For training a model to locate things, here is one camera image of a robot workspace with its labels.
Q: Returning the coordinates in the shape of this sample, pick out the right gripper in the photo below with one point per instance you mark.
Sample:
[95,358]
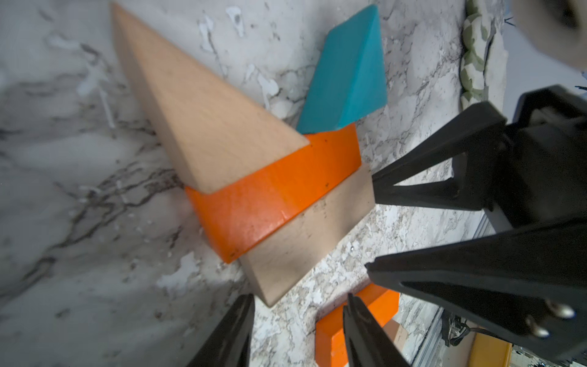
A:
[545,156]

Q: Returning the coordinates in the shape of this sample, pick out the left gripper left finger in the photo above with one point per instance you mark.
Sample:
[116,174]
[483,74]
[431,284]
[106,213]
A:
[230,342]

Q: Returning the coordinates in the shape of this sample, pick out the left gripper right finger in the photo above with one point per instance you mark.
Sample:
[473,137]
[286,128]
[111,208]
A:
[366,342]

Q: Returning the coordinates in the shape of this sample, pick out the orange rectangular block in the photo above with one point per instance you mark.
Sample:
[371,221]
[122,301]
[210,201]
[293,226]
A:
[238,217]
[336,332]

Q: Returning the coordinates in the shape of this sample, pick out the natural wood rectangular block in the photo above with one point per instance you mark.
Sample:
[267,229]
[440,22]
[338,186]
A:
[279,262]

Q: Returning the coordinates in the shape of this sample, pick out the teal triangle block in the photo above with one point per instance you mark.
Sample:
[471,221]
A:
[349,82]

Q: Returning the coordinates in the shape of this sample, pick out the natural wood triangle block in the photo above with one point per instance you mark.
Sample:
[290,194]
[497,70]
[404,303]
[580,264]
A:
[213,134]

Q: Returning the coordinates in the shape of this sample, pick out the small wood block upper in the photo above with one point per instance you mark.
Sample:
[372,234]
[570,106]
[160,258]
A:
[396,333]

